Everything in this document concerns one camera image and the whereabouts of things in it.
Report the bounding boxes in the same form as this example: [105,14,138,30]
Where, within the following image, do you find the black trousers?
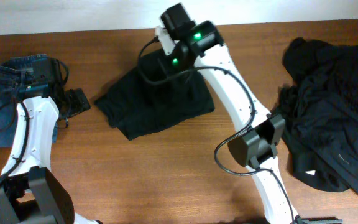
[94,67,215,141]

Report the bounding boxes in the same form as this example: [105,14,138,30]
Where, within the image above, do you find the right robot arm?
[155,3,342,223]

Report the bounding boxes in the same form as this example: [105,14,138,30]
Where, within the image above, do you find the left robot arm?
[0,54,91,223]

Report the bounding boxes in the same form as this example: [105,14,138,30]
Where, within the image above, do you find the folded blue jeans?
[0,54,50,147]

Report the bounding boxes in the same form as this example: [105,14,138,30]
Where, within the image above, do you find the black jacket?
[275,37,358,194]

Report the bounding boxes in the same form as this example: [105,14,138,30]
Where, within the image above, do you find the right black camera cable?
[136,35,296,224]

